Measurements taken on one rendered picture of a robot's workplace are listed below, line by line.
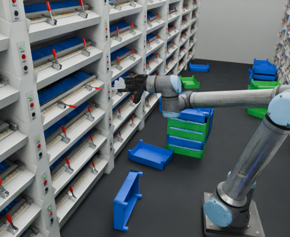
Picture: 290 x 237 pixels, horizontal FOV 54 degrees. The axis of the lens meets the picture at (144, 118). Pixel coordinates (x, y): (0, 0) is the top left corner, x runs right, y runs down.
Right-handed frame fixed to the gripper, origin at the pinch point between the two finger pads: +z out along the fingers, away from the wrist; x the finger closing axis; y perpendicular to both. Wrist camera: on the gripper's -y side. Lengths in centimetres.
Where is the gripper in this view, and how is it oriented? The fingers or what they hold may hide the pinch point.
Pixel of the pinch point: (113, 88)
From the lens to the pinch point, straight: 156.9
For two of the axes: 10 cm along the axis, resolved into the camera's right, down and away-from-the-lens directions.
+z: -9.4, -0.3, 3.4
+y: -1.1, -9.1, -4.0
